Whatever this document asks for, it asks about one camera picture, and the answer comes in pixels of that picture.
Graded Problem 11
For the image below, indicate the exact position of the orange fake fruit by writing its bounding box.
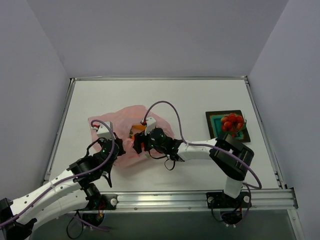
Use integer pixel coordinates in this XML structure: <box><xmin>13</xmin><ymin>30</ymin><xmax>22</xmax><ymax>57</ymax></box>
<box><xmin>129</xmin><ymin>125</ymin><xmax>146</xmax><ymax>139</ymax></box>

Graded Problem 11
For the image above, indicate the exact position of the pink plastic bag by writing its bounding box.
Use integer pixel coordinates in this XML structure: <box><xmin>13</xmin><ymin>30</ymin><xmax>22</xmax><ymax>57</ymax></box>
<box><xmin>88</xmin><ymin>105</ymin><xmax>160</xmax><ymax>168</ymax></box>

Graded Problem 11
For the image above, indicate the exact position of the red fake berry cluster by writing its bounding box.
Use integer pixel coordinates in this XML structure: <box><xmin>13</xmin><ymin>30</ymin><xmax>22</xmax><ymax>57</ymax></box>
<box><xmin>220</xmin><ymin>112</ymin><xmax>247</xmax><ymax>138</ymax></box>

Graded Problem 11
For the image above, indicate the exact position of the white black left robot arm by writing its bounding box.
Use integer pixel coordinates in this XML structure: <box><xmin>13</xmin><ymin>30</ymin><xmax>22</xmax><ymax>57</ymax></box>
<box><xmin>0</xmin><ymin>137</ymin><xmax>126</xmax><ymax>240</ymax></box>

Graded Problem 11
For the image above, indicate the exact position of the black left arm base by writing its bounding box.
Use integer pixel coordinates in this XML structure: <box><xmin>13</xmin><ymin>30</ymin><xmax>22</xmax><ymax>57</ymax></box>
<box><xmin>96</xmin><ymin>193</ymin><xmax>118</xmax><ymax>211</ymax></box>

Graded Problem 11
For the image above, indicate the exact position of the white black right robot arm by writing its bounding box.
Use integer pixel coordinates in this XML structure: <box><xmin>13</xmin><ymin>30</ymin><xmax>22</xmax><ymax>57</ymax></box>
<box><xmin>133</xmin><ymin>127</ymin><xmax>254</xmax><ymax>199</ymax></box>

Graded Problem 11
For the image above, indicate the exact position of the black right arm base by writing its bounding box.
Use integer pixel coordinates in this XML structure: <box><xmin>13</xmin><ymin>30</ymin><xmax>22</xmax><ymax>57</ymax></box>
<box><xmin>206</xmin><ymin>191</ymin><xmax>252</xmax><ymax>209</ymax></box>

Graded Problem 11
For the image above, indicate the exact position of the black square plate teal centre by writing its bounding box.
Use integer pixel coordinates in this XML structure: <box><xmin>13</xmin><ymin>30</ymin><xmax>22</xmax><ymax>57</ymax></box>
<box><xmin>205</xmin><ymin>110</ymin><xmax>251</xmax><ymax>143</ymax></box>

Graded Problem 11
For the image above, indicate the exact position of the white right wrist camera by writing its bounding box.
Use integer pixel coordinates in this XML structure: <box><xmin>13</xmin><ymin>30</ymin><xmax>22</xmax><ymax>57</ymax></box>
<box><xmin>141</xmin><ymin>116</ymin><xmax>157</xmax><ymax>136</ymax></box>

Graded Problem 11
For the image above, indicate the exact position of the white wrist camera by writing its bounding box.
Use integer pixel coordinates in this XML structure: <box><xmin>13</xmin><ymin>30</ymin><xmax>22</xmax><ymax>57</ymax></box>
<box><xmin>91</xmin><ymin>121</ymin><xmax>113</xmax><ymax>140</ymax></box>
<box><xmin>141</xmin><ymin>116</ymin><xmax>157</xmax><ymax>136</ymax></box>

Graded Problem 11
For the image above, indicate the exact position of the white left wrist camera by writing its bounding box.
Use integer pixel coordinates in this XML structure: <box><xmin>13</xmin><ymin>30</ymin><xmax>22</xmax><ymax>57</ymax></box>
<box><xmin>91</xmin><ymin>121</ymin><xmax>113</xmax><ymax>140</ymax></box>

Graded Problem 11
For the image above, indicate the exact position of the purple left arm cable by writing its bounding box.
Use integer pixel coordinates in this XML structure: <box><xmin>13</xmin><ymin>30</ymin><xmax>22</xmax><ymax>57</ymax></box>
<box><xmin>0</xmin><ymin>119</ymin><xmax>116</xmax><ymax>232</ymax></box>

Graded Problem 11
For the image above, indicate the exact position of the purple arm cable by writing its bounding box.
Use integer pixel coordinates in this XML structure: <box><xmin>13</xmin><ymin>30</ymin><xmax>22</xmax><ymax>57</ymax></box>
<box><xmin>143</xmin><ymin>100</ymin><xmax>263</xmax><ymax>226</ymax></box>
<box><xmin>0</xmin><ymin>119</ymin><xmax>116</xmax><ymax>232</ymax></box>

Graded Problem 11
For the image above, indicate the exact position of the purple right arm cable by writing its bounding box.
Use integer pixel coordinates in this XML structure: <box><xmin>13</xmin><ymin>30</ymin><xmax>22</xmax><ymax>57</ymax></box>
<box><xmin>143</xmin><ymin>100</ymin><xmax>263</xmax><ymax>226</ymax></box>

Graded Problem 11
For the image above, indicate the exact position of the aluminium front rail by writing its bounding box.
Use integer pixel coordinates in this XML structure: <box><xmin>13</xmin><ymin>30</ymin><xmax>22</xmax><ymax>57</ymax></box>
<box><xmin>32</xmin><ymin>188</ymin><xmax>299</xmax><ymax>213</ymax></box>

